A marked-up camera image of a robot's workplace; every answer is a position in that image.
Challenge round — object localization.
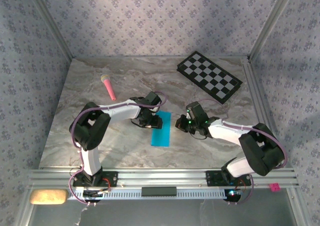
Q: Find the blue paper sheet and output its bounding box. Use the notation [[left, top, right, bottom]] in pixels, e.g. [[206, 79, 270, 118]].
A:
[[150, 110, 173, 147]]

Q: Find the pink toy microphone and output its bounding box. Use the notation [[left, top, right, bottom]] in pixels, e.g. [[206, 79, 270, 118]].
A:
[[100, 74, 117, 101]]

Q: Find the black white chessboard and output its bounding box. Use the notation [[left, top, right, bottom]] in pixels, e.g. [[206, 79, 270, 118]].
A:
[[176, 51, 244, 105]]

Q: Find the black round controller board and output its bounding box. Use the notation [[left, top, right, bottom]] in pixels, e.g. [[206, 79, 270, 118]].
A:
[[82, 189, 104, 203], [223, 188, 243, 202]]

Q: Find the tan sponge block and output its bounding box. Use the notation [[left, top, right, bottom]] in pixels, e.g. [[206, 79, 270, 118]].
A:
[[29, 188, 69, 205]]

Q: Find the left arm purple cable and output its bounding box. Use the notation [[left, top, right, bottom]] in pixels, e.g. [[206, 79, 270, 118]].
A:
[[68, 91, 168, 206]]

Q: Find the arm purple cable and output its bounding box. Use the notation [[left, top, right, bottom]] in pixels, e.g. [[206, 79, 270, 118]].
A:
[[198, 98, 288, 206], [68, 91, 168, 206]]

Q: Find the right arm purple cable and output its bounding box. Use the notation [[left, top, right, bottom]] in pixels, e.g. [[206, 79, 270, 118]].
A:
[[198, 98, 288, 206]]

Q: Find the long aluminium base rail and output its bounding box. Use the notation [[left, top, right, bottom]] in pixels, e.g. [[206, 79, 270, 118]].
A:
[[27, 167, 300, 189]]

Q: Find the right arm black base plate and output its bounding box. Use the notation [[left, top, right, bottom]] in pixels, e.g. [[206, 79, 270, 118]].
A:
[[205, 170, 252, 187]]

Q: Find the black box on duct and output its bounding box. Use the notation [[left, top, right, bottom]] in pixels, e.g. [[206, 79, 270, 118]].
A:
[[141, 186, 178, 197]]

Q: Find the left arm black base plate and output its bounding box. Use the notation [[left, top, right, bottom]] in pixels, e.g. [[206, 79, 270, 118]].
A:
[[72, 171, 119, 187]]

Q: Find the aluminium side rail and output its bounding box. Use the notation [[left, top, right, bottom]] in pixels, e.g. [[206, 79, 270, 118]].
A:
[[241, 59, 286, 168]]

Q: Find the white slotted cable duct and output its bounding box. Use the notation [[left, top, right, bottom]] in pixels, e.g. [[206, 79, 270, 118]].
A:
[[66, 187, 227, 200]]

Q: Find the aluminium frame post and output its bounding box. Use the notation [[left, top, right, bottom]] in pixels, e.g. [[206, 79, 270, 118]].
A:
[[13, 189, 35, 226], [24, 0, 76, 60], [286, 187, 310, 226], [248, 0, 299, 61]]

